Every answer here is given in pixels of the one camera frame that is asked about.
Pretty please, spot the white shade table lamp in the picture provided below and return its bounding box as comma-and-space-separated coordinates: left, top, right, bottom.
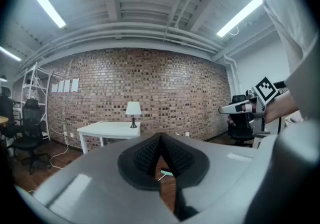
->
125, 101, 143, 129

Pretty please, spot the black mesh office chair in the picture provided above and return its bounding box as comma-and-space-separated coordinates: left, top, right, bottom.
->
11, 98, 52, 175
226, 94, 256, 148
0, 86, 16, 139

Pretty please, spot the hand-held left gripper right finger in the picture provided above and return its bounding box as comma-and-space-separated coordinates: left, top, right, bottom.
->
160, 132, 278, 224

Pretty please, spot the white vertical wall pipe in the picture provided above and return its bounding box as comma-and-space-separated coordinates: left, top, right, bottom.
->
223, 54, 242, 97

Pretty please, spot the long ceiling tube light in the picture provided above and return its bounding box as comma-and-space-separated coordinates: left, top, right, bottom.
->
0, 46, 23, 62
215, 0, 265, 38
26, 0, 67, 29

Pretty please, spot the white power cable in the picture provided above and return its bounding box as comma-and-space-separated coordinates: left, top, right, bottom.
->
46, 117, 70, 169

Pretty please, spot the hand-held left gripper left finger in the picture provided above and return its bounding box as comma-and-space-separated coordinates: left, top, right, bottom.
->
14, 132, 180, 224

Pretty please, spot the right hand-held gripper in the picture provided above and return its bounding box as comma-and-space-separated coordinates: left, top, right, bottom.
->
218, 76, 281, 137

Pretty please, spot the white table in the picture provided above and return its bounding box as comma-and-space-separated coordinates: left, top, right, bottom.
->
76, 120, 142, 155

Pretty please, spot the teal and white broom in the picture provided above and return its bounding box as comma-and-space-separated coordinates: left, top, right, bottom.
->
157, 169, 174, 182

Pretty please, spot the person's right forearm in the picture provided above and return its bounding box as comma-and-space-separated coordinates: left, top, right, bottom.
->
263, 90, 301, 125

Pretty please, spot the white metal shelf rack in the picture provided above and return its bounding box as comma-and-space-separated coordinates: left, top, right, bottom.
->
20, 62, 52, 141

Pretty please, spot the dark wooden floor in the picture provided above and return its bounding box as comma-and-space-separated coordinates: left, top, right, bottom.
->
7, 131, 254, 215

